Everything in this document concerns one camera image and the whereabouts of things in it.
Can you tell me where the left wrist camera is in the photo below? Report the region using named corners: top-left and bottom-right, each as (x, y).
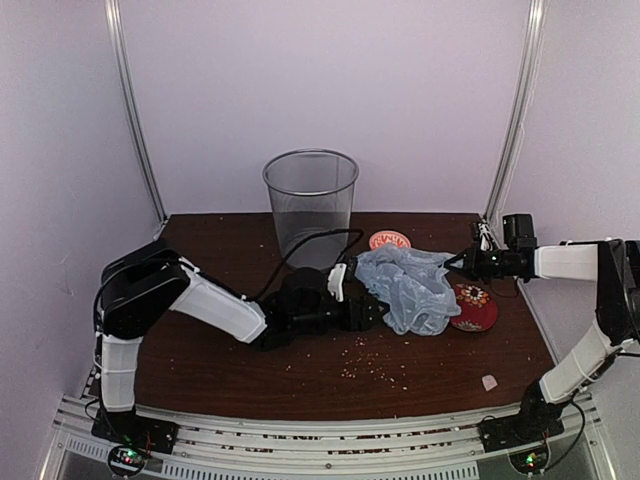
top-left (327, 257), bottom-right (358, 302)

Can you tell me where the grey mesh trash bin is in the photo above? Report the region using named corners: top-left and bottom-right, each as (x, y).
top-left (262, 148), bottom-right (359, 270)

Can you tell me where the left aluminium frame post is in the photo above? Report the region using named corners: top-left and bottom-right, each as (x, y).
top-left (104, 0), bottom-right (168, 225)

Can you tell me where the light blue plastic trash bag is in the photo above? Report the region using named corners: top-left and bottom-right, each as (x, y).
top-left (355, 244), bottom-right (461, 336)

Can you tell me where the small pink paper scrap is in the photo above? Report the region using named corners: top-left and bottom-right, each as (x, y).
top-left (482, 375), bottom-right (498, 391)

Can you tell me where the aluminium frame post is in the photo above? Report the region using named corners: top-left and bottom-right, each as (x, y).
top-left (104, 0), bottom-right (168, 225)
top-left (484, 0), bottom-right (547, 225)

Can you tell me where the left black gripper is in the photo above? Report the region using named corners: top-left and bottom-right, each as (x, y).
top-left (291, 294), bottom-right (390, 334)

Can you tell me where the red floral overturned bowl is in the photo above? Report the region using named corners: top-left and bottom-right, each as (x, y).
top-left (450, 283), bottom-right (498, 333)

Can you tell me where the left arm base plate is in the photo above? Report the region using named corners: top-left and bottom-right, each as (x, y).
top-left (91, 414), bottom-right (179, 454)

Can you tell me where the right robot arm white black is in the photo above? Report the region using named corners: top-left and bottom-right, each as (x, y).
top-left (444, 214), bottom-right (639, 442)

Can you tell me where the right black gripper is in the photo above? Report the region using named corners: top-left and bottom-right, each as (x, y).
top-left (445, 240), bottom-right (515, 283)

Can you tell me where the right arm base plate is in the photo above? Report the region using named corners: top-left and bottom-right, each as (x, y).
top-left (477, 414), bottom-right (564, 453)

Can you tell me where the orange white patterned bowl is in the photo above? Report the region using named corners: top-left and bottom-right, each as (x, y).
top-left (368, 230), bottom-right (411, 250)

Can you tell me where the right aluminium frame post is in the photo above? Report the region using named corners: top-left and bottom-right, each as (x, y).
top-left (484, 0), bottom-right (547, 225)

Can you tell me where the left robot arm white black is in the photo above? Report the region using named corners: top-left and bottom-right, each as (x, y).
top-left (93, 239), bottom-right (389, 444)

